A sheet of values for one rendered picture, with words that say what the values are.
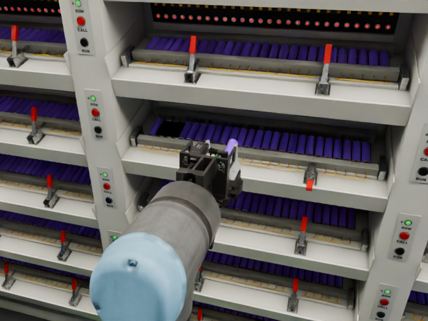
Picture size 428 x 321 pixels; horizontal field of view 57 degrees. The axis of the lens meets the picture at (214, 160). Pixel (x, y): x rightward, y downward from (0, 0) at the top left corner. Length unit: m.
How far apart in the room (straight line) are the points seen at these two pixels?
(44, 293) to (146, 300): 1.17
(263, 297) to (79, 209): 0.56
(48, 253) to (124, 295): 0.99
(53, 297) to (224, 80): 0.99
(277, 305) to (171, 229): 0.77
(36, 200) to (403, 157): 0.96
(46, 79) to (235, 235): 0.59
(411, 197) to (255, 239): 0.37
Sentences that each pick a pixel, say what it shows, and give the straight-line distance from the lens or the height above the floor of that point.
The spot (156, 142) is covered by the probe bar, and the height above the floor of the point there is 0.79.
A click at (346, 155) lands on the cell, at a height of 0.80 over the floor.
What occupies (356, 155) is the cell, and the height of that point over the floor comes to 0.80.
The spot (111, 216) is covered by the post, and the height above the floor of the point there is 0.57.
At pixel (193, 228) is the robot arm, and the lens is 0.43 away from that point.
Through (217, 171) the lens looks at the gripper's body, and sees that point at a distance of 0.55.
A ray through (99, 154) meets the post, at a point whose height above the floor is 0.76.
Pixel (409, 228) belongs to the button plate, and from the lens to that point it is 0.93.
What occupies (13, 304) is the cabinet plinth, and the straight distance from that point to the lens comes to 1.73.
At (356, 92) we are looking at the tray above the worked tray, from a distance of 0.81.
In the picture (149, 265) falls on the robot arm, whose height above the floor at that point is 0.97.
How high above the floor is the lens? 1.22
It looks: 29 degrees down
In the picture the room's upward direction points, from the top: straight up
